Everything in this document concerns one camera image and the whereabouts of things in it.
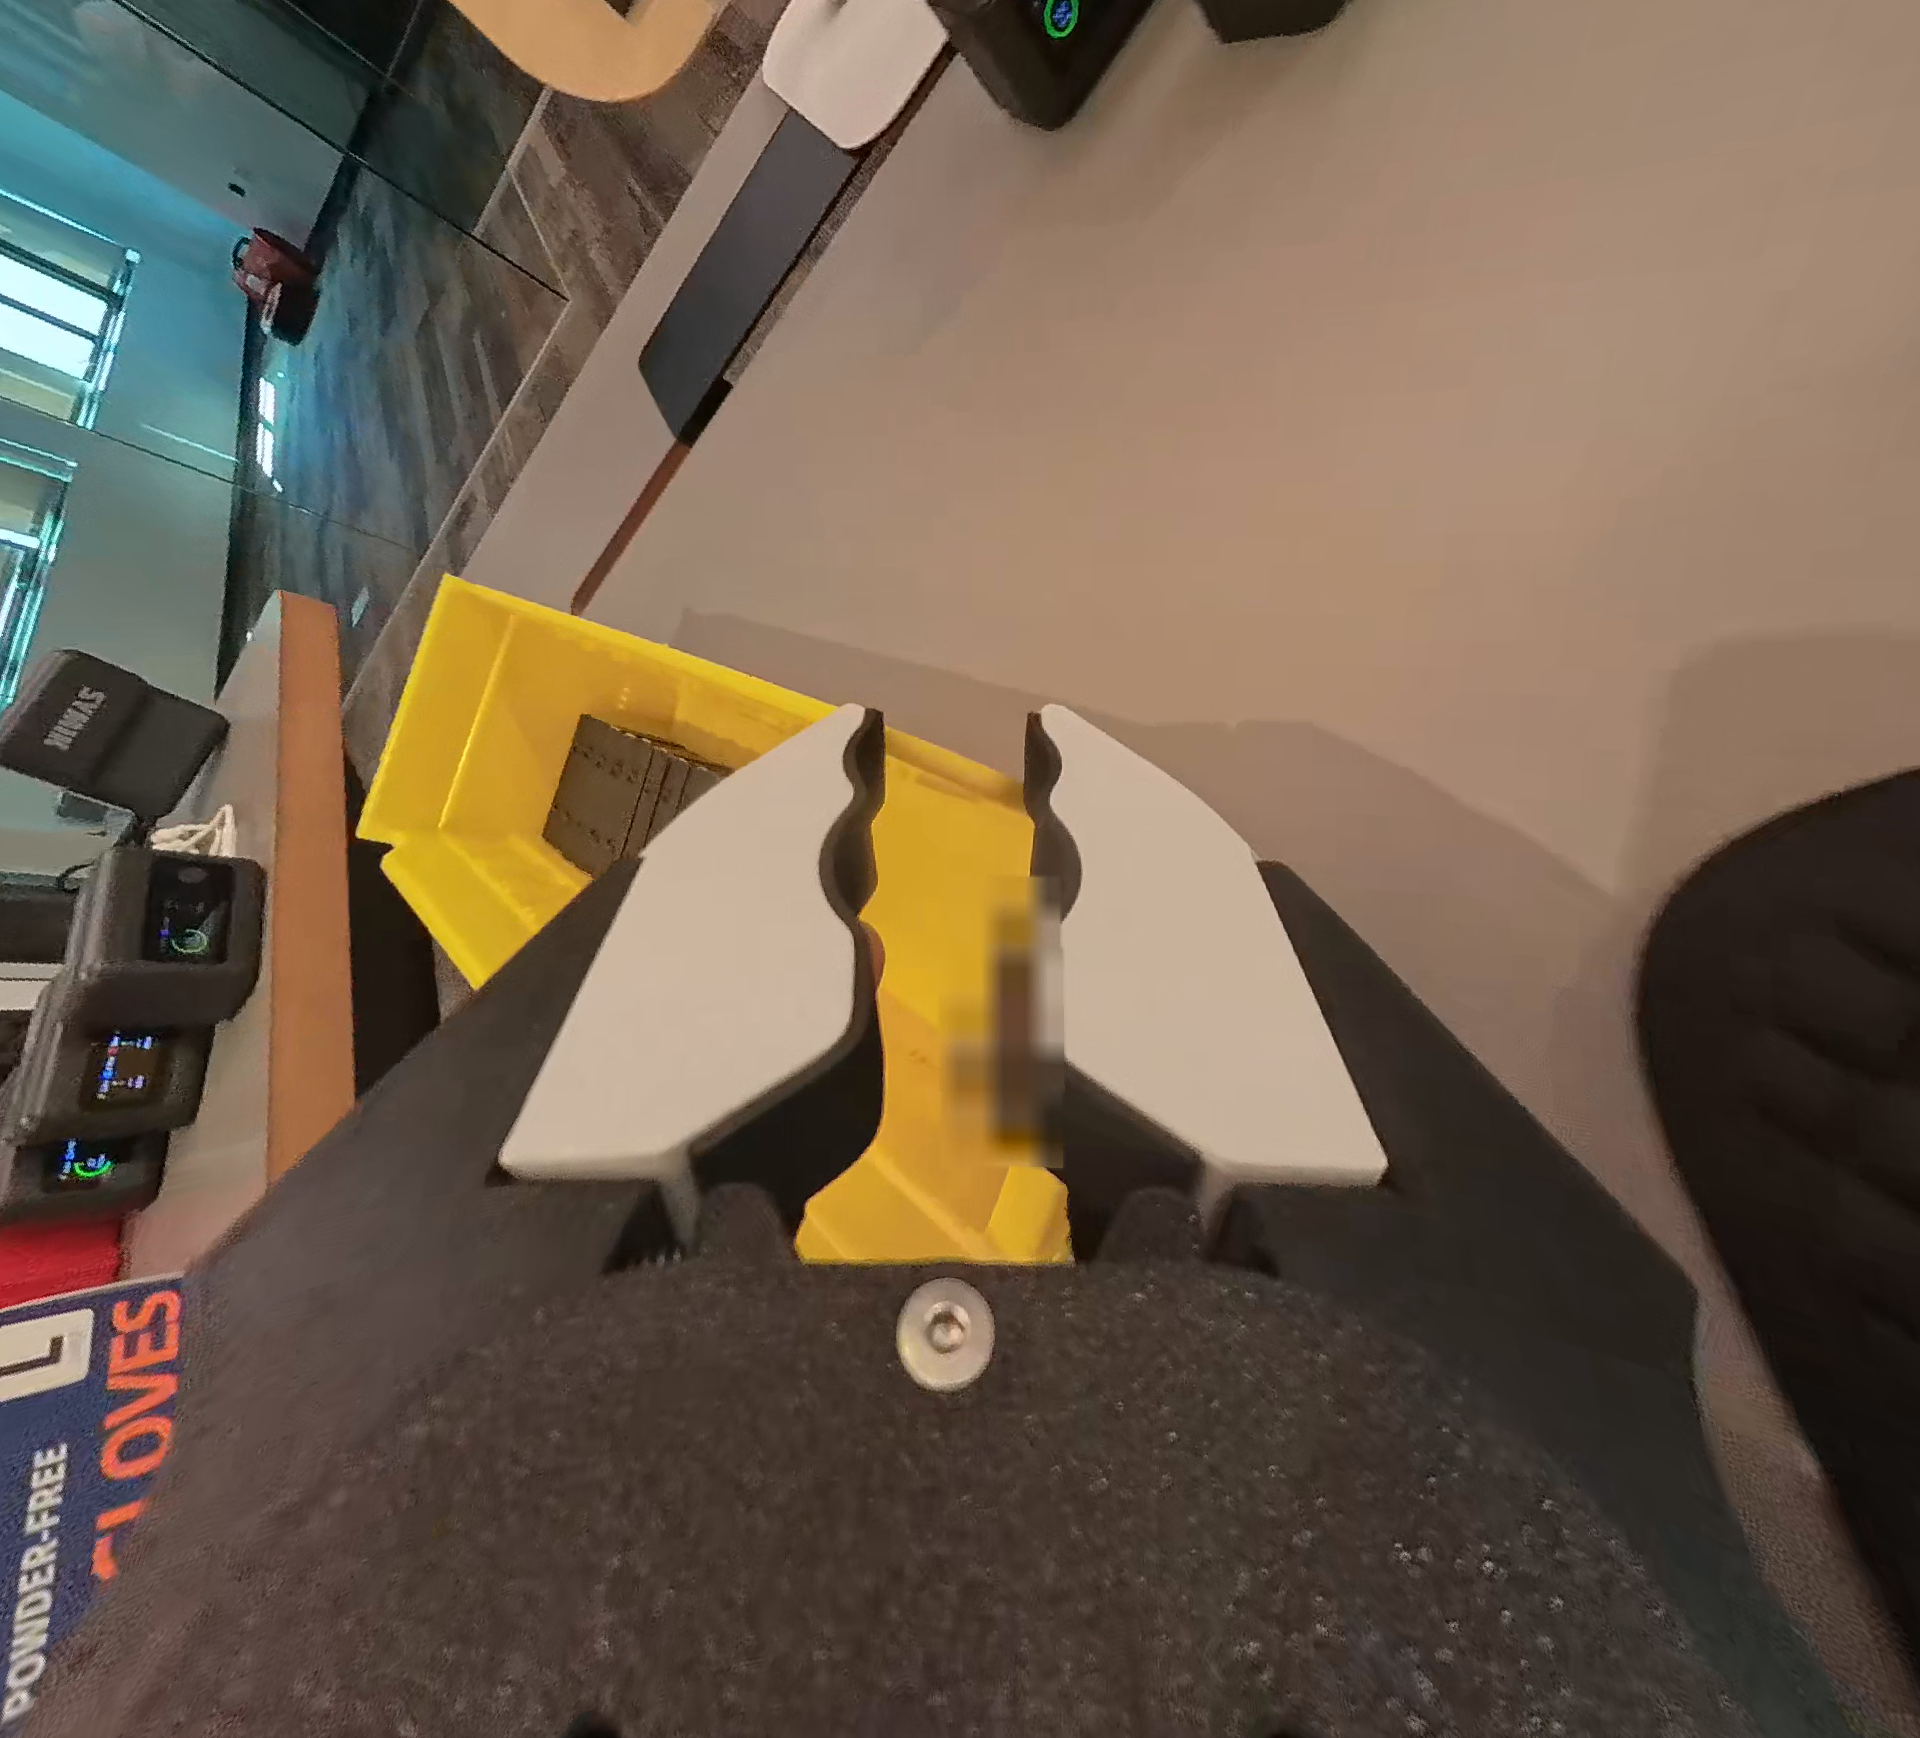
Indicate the white base mat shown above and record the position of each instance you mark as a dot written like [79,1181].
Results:
[855,43]

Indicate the blue glove box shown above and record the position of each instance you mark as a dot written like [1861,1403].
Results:
[92,1439]

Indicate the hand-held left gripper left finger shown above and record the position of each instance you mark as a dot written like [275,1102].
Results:
[674,1005]

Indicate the wooden work table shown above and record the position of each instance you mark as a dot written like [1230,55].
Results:
[311,869]

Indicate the dark flat mat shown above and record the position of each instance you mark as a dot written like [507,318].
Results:
[765,268]

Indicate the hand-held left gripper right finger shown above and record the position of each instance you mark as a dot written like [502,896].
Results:
[1217,1005]

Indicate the row of black batteries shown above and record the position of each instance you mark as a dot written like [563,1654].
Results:
[629,793]

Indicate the yellow plastic bin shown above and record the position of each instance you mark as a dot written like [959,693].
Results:
[481,720]

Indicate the black honeycomb cushion pad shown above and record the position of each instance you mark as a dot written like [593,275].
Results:
[1799,1168]

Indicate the red fire extinguisher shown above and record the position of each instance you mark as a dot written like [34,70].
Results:
[278,283]

